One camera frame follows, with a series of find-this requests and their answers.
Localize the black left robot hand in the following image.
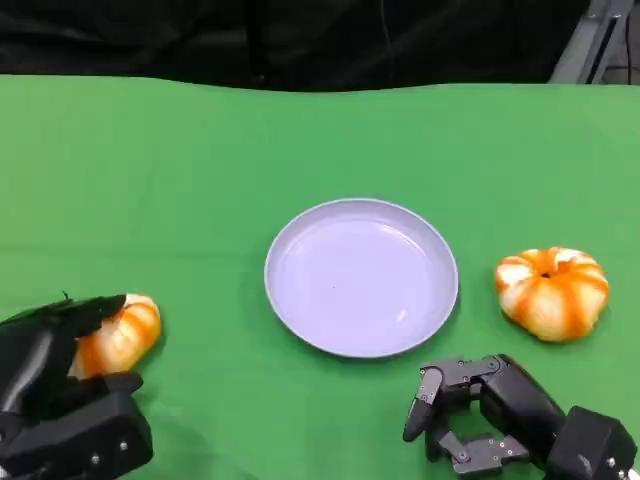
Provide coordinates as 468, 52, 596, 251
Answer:
0, 293, 145, 426

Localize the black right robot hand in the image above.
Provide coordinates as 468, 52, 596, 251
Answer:
402, 353, 571, 475

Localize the orange and white bread roll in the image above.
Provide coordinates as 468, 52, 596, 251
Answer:
67, 293, 163, 379
494, 246, 610, 343

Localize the lilac plate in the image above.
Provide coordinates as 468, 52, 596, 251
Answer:
263, 197, 460, 359

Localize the black backdrop cloth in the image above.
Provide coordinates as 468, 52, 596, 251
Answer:
0, 0, 591, 92

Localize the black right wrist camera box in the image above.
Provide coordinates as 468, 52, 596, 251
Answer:
544, 405, 639, 480

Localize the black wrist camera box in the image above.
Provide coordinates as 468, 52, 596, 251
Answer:
0, 389, 154, 480
544, 405, 639, 480

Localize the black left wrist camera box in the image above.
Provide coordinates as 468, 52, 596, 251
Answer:
0, 389, 154, 480

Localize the grey metal frame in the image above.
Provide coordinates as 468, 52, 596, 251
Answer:
547, 0, 640, 85

